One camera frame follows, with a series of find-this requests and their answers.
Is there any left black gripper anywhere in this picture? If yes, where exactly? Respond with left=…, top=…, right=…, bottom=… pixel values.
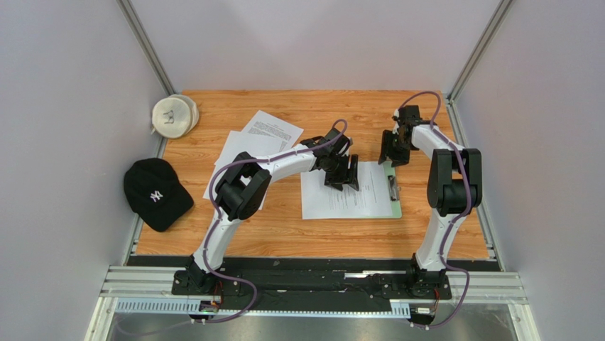
left=325, top=153, right=360, bottom=193

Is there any green clipboard folder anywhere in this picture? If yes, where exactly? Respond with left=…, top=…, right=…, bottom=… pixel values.
left=380, top=161, right=403, bottom=219

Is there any signature page paper sheet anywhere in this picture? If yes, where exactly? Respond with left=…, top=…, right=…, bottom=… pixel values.
left=300, top=162, right=402, bottom=220

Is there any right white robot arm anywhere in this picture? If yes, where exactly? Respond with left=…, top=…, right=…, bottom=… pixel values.
left=378, top=105, right=482, bottom=287

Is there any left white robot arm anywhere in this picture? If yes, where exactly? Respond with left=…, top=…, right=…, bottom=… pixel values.
left=186, top=127, right=359, bottom=287

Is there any text-filled paper sheet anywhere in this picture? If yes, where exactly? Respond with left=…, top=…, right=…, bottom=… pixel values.
left=241, top=110, right=304, bottom=151

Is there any blank white paper sheet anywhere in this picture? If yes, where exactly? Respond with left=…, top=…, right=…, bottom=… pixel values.
left=209, top=131, right=285, bottom=180

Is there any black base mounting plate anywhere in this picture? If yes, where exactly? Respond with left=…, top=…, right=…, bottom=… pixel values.
left=171, top=257, right=452, bottom=313

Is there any cream round zip pouch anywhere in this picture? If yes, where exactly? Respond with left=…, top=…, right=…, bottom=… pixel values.
left=151, top=94, right=200, bottom=139

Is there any black NY baseball cap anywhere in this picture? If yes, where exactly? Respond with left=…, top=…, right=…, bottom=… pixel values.
left=124, top=158, right=195, bottom=232

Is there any right aluminium corner post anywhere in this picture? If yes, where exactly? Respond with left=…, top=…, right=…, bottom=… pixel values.
left=447, top=0, right=515, bottom=102

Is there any aluminium corner post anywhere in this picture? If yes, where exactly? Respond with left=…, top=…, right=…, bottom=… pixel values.
left=116, top=0, right=177, bottom=95
left=447, top=0, right=515, bottom=102

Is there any left aluminium corner post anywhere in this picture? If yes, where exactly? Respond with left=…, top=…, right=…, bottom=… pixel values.
left=116, top=0, right=177, bottom=95

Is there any aluminium front rail frame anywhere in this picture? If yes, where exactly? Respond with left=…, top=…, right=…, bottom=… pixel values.
left=85, top=266, right=539, bottom=340

